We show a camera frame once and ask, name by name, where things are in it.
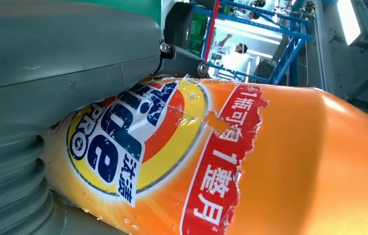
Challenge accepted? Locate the orange detergent bottle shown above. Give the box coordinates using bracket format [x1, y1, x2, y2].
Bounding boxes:
[39, 76, 368, 235]

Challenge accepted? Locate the person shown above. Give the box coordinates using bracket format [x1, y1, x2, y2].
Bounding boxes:
[218, 32, 261, 82]

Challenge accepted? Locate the blue metal frame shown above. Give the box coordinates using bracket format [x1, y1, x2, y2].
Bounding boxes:
[193, 0, 314, 86]

